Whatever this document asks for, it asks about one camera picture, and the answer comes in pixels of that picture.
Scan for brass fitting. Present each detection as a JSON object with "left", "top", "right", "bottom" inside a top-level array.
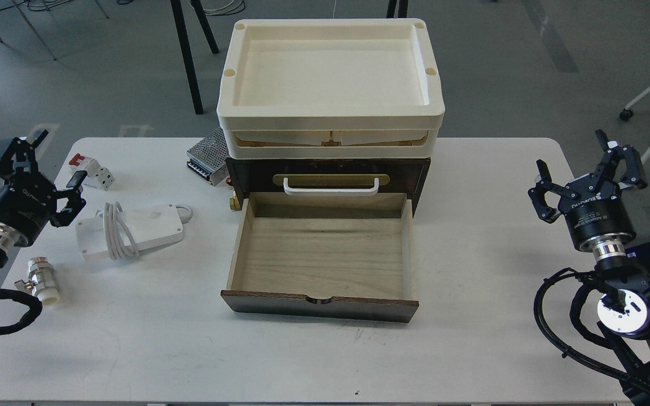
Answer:
[{"left": 229, "top": 192, "right": 242, "bottom": 211}]

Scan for metal mesh power supply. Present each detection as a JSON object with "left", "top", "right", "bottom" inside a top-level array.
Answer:
[{"left": 186, "top": 127, "right": 229, "bottom": 187}]

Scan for metal ball valve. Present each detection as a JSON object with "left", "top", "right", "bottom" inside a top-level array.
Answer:
[{"left": 15, "top": 257, "right": 61, "bottom": 306}]

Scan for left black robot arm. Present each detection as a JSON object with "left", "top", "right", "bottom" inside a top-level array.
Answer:
[{"left": 0, "top": 130, "right": 87, "bottom": 335}]

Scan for black table legs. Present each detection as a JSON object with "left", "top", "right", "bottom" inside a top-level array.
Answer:
[{"left": 170, "top": 0, "right": 219, "bottom": 116}]

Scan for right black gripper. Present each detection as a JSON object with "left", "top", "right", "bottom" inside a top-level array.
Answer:
[{"left": 528, "top": 129, "right": 648, "bottom": 252}]

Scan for red white circuit breaker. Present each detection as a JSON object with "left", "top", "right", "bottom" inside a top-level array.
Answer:
[{"left": 69, "top": 153, "right": 115, "bottom": 191}]

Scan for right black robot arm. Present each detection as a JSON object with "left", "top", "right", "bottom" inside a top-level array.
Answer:
[{"left": 528, "top": 130, "right": 650, "bottom": 405}]

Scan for white drawer handle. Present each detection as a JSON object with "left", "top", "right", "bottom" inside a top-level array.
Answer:
[{"left": 283, "top": 177, "right": 380, "bottom": 196}]

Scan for open wooden drawer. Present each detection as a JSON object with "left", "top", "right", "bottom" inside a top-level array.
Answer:
[{"left": 220, "top": 193, "right": 419, "bottom": 323}]

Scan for white power strip with cable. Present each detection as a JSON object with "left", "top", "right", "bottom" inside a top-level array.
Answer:
[{"left": 75, "top": 201, "right": 194, "bottom": 262}]

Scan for cream plastic tray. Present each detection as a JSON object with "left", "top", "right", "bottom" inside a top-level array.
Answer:
[{"left": 217, "top": 18, "right": 445, "bottom": 160}]

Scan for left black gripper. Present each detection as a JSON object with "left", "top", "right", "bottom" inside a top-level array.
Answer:
[{"left": 0, "top": 130, "right": 87, "bottom": 247}]

